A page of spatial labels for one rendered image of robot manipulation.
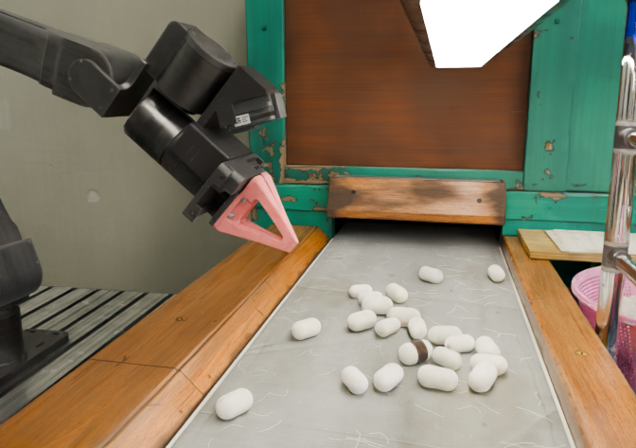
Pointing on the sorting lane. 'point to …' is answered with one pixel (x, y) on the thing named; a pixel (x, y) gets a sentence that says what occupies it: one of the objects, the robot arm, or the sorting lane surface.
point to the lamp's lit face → (478, 26)
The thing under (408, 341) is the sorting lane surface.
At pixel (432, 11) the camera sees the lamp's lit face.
